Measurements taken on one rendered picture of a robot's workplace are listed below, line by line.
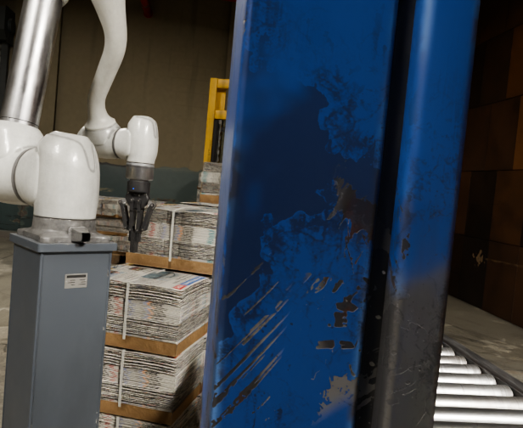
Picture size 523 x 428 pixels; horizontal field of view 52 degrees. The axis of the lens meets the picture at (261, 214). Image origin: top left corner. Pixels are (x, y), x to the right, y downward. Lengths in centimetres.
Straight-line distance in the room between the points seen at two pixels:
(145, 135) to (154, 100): 716
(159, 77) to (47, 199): 762
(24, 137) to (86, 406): 72
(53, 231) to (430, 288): 126
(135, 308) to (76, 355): 41
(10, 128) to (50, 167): 20
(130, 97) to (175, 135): 93
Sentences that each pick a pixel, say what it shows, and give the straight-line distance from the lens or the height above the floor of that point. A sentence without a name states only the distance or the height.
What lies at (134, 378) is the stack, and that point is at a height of 51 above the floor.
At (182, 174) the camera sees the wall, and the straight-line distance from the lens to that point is 879.
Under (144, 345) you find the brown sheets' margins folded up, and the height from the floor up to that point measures 63.
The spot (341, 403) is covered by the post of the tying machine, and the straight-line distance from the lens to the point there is 20.
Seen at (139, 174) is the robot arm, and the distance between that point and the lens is 176.
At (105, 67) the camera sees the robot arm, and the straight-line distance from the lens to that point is 173.
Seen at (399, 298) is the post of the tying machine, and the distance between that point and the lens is 19.
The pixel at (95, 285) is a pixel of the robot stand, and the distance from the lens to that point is 144.
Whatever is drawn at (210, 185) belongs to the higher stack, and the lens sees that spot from 292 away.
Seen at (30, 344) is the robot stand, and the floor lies 75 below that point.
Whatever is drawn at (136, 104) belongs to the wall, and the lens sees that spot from 892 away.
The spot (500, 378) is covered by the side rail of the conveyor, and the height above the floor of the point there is 80.
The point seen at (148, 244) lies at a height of 92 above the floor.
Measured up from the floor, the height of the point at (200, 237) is 97.
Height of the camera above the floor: 118
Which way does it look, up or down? 3 degrees down
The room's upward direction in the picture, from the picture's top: 5 degrees clockwise
